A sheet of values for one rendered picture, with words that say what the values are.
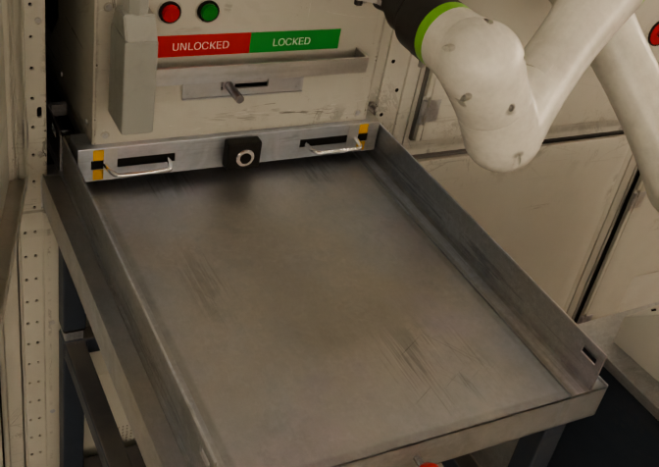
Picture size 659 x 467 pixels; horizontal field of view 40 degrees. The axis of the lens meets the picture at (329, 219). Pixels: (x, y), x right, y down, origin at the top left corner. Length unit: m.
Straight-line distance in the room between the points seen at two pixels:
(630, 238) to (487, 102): 1.33
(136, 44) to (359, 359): 0.52
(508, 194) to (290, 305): 0.84
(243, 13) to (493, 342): 0.62
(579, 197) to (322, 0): 0.94
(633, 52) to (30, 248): 1.06
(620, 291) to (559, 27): 1.35
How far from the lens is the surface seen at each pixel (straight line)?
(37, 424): 1.88
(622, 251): 2.42
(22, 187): 1.48
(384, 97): 1.68
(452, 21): 1.15
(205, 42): 1.41
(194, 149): 1.48
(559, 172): 2.06
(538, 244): 2.18
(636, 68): 1.59
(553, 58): 1.27
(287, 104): 1.52
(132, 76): 1.26
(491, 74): 1.10
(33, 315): 1.68
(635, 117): 1.60
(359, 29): 1.52
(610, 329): 1.59
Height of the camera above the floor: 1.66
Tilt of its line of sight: 34 degrees down
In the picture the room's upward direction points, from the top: 12 degrees clockwise
